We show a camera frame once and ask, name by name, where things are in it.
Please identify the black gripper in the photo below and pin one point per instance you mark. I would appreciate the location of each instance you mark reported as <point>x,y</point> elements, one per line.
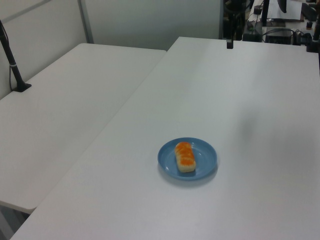
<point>233,6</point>

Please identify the orange glazed bread loaf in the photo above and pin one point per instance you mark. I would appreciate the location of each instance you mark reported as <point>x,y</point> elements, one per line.
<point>185,157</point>

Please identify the blue round plate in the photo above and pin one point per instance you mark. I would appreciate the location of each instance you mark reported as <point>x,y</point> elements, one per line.
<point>207,155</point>

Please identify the small black device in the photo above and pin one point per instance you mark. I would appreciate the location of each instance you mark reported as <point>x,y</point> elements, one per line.
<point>257,10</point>

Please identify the black upright pole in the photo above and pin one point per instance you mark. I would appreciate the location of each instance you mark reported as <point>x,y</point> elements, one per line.
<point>265,12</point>

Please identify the black equipment box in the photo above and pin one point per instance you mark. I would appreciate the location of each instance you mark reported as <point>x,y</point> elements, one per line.
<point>278,36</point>

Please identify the black curved object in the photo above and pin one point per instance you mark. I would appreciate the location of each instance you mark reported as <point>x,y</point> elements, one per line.
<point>282,5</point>

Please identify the white board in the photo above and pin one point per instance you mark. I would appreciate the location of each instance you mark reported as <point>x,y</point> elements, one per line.
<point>292,12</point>

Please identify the black clamp stand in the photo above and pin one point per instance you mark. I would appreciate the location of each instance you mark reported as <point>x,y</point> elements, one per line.
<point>312,46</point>

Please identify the grey narrow partition post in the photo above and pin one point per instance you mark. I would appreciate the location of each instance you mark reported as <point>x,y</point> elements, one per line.
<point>221,17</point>

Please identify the grey wide partition post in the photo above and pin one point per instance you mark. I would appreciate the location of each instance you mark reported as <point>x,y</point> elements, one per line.
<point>86,22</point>

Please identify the black camera stand pole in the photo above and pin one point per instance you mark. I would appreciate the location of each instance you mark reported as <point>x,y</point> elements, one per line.
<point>10,56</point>

